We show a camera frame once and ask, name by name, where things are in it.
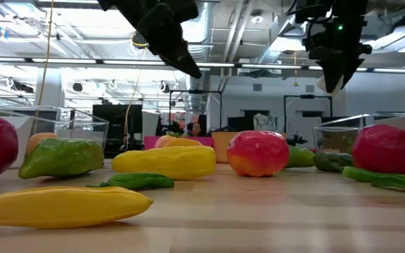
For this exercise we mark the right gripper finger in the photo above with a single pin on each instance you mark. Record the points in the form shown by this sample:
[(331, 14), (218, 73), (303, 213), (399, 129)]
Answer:
[(352, 66), (330, 74)]

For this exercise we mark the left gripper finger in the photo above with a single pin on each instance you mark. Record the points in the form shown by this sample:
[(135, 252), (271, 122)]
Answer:
[(174, 42), (153, 45)]

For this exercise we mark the white toy garlic bulb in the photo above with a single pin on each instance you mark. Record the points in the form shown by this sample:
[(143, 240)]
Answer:
[(320, 84)]

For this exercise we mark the dark green toy cucumber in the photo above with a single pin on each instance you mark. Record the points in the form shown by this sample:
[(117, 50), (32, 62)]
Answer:
[(332, 161)]

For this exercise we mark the light green toy cucumber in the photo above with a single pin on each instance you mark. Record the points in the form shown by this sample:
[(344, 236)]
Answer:
[(301, 157)]

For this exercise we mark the orange toy fruit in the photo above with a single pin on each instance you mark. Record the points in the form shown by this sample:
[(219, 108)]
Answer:
[(183, 142), (39, 140)]

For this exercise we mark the yellow squash toy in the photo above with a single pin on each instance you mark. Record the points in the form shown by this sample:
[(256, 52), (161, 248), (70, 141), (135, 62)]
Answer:
[(167, 163), (62, 207)]

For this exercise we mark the green toy bok choy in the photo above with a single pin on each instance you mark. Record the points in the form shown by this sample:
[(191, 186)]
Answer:
[(399, 181)]

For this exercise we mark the green toy chili pepper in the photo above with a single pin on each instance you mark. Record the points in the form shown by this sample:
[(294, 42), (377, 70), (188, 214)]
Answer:
[(139, 181)]

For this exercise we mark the green toy bell pepper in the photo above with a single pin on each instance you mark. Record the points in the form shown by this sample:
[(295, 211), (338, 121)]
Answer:
[(62, 158)]

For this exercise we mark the clear plastic bin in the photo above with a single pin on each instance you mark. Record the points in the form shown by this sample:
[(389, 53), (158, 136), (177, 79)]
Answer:
[(83, 133), (329, 131)]

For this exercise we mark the black background equipment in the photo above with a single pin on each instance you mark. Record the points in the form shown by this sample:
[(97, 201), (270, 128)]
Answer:
[(295, 140)]

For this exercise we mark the white floral curtain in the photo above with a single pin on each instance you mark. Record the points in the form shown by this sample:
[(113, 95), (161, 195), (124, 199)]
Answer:
[(179, 119)]

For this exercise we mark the round ceiling fixture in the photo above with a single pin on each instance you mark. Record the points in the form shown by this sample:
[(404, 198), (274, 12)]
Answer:
[(257, 18)]

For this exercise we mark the white bag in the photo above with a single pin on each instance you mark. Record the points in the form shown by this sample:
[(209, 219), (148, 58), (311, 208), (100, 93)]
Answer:
[(264, 123)]

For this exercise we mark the black cabinet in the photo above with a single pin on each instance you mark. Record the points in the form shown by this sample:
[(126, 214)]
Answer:
[(116, 123)]

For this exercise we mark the black round dome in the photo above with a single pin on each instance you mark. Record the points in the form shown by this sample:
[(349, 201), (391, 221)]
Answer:
[(77, 87)]

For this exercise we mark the overhead light bar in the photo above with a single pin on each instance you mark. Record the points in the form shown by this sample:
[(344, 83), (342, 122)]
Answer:
[(65, 60)]

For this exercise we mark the person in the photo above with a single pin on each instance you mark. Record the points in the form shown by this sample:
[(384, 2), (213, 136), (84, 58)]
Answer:
[(195, 129)]

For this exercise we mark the black monitor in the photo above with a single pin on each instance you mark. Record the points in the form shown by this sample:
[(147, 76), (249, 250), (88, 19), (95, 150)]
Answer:
[(241, 121)]

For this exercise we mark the pink plastic basket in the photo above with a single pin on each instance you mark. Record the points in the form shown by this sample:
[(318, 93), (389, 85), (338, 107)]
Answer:
[(207, 141)]

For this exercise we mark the yellow plastic basket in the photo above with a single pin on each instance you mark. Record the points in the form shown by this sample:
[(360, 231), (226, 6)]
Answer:
[(220, 147)]

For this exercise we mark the black overhead camera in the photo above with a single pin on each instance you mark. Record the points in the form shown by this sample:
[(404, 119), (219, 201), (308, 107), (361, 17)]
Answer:
[(136, 39)]

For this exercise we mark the silver spiral ventilation duct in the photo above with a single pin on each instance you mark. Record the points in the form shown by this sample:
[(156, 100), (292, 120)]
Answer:
[(202, 38)]

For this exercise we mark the black frame stand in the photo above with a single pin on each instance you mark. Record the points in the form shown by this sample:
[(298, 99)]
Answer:
[(308, 96)]

